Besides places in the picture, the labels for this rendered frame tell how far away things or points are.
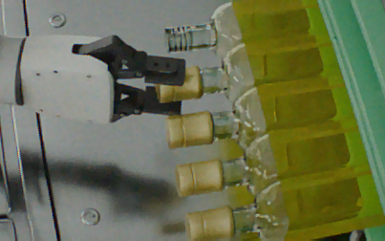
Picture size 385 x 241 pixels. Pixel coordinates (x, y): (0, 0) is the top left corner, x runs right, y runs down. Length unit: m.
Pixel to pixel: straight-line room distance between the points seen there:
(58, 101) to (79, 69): 0.06
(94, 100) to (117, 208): 0.14
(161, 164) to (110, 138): 0.07
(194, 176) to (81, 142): 0.22
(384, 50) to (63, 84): 0.34
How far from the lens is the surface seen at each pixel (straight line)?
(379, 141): 1.04
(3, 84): 1.10
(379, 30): 1.03
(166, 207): 1.19
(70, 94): 1.10
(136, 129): 1.24
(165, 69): 1.09
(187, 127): 1.07
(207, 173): 1.05
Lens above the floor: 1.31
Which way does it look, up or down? 7 degrees down
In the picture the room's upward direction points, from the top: 97 degrees counter-clockwise
